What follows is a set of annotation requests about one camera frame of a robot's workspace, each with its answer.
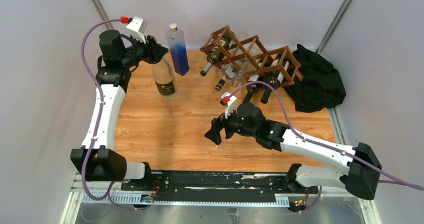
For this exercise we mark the clear glass bottle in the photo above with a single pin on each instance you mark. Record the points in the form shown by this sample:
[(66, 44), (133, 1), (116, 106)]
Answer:
[(244, 66)]

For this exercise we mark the dark wine bottle left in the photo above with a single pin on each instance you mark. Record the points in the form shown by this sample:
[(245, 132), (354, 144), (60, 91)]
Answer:
[(255, 87)]

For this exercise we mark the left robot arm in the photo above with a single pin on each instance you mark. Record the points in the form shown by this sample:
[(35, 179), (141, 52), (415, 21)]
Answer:
[(96, 159)]

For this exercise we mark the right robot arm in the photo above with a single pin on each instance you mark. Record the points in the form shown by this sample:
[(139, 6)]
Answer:
[(353, 168)]

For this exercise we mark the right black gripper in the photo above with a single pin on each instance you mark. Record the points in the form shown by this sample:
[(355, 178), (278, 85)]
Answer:
[(217, 125)]

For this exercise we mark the dark wine bottle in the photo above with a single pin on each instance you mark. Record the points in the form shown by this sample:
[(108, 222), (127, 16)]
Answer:
[(273, 78), (255, 87)]

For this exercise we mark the clear bottle black cap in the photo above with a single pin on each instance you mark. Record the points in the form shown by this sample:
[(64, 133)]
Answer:
[(227, 73)]

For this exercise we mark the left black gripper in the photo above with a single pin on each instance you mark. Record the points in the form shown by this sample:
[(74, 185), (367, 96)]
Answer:
[(153, 52)]

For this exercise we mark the clear bottle black label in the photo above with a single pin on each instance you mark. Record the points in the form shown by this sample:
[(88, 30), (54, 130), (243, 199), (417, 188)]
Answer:
[(164, 79)]

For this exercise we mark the black cloth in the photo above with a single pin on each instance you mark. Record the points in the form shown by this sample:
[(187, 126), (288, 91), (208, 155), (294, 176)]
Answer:
[(321, 86)]

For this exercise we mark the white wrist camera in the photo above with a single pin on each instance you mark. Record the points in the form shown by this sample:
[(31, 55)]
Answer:
[(229, 101), (137, 28)]

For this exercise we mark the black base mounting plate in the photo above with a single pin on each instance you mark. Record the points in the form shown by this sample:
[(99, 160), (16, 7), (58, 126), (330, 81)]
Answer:
[(226, 187)]

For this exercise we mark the brown wooden wine rack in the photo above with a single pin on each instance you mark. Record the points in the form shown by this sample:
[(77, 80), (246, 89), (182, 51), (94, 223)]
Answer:
[(261, 64)]

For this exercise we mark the dark wine bottle right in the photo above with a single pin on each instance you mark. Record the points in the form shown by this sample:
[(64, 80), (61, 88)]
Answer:
[(273, 78)]

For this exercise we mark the olive green wine bottle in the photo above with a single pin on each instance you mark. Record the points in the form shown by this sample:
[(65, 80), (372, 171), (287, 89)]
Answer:
[(215, 55)]

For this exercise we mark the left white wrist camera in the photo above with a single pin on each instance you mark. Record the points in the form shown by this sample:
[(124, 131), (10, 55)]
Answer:
[(137, 28)]

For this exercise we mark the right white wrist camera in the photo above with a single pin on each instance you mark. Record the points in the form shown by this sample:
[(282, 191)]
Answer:
[(229, 101)]

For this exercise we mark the blue square glass bottle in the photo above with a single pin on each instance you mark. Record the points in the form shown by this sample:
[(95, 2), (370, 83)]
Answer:
[(177, 47)]

